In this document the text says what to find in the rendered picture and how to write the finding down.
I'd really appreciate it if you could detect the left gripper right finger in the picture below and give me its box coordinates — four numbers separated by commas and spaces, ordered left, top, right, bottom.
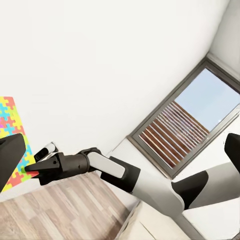
224, 132, 240, 172

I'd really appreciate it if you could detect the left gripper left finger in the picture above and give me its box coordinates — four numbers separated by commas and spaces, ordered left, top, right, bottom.
0, 133, 26, 193

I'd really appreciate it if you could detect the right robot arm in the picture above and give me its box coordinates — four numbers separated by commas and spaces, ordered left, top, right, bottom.
24, 141, 240, 217

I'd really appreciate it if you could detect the jigsaw puzzle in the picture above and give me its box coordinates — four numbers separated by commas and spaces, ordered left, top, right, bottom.
0, 96, 39, 192

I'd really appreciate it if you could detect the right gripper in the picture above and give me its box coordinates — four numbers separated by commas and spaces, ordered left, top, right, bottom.
24, 152, 80, 186

